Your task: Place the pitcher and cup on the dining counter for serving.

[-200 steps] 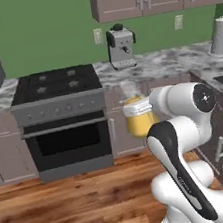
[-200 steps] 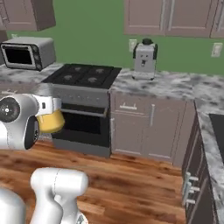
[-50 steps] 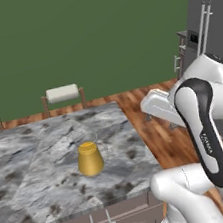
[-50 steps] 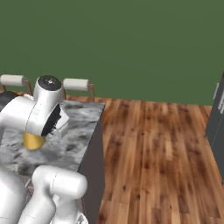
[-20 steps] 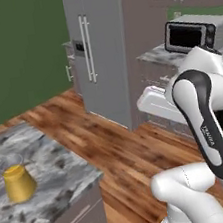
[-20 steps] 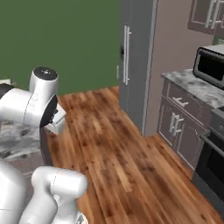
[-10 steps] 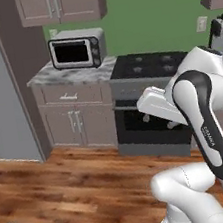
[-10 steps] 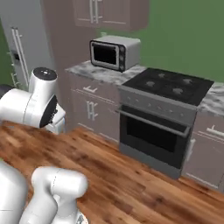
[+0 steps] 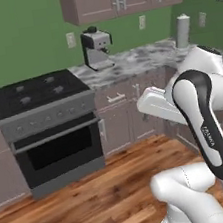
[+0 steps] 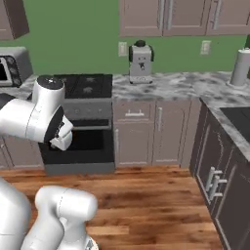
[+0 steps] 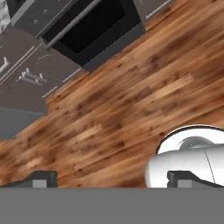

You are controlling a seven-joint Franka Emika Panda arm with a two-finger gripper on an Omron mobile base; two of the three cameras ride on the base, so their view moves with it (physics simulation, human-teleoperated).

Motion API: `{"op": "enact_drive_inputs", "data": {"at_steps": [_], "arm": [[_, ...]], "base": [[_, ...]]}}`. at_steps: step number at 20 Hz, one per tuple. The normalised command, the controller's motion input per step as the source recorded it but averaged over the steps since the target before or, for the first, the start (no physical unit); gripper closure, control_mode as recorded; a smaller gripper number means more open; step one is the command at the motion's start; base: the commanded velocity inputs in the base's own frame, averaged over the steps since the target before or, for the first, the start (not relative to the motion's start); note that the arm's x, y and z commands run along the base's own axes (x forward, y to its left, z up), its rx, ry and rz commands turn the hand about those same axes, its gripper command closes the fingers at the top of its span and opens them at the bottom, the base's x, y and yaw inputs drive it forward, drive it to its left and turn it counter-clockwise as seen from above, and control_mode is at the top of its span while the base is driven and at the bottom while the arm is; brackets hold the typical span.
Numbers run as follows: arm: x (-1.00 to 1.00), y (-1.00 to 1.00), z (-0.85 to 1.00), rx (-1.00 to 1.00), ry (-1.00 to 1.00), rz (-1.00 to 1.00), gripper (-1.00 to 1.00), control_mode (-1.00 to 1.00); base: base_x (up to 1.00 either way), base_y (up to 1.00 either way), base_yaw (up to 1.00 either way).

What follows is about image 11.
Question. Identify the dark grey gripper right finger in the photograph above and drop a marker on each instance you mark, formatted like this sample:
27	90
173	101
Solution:
178	178

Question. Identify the white round object black rim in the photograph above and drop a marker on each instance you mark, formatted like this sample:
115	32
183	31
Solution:
180	160

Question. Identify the dark grey oven black door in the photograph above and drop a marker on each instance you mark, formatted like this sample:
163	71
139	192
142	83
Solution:
96	26

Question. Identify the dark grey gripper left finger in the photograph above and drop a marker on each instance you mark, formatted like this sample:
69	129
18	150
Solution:
43	178

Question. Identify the dark brown drawer cupboard run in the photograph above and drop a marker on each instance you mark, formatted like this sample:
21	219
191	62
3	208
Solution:
29	73

